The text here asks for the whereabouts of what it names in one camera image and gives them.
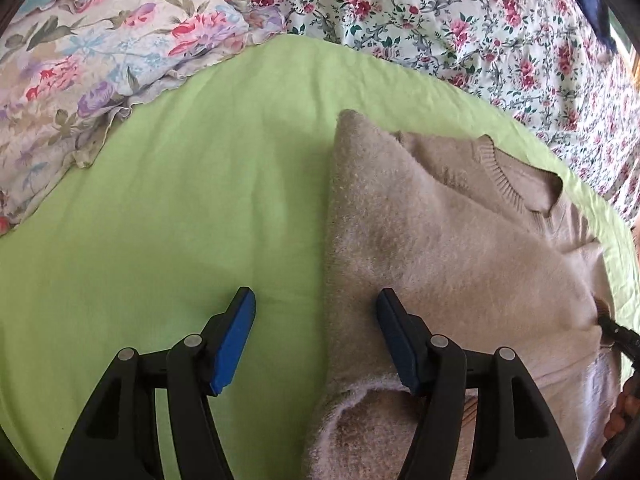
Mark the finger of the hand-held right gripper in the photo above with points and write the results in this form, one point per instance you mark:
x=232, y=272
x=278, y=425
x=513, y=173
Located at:
x=620, y=334

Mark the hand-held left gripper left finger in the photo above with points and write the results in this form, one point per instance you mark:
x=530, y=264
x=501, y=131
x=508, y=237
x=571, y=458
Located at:
x=234, y=340

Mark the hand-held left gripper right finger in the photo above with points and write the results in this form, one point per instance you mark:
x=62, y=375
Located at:
x=400, y=340

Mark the beige fuzzy sweater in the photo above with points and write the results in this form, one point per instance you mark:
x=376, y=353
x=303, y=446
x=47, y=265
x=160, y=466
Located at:
x=450, y=240

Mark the person's right hand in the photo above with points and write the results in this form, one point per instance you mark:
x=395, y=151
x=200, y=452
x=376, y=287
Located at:
x=625, y=405

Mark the light green bed sheet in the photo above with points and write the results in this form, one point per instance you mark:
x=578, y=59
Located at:
x=190, y=200

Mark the pastel floral ruffled pillow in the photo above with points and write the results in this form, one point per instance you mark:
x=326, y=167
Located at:
x=100, y=60

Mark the white red floral bedspread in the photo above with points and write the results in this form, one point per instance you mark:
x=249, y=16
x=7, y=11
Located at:
x=450, y=20

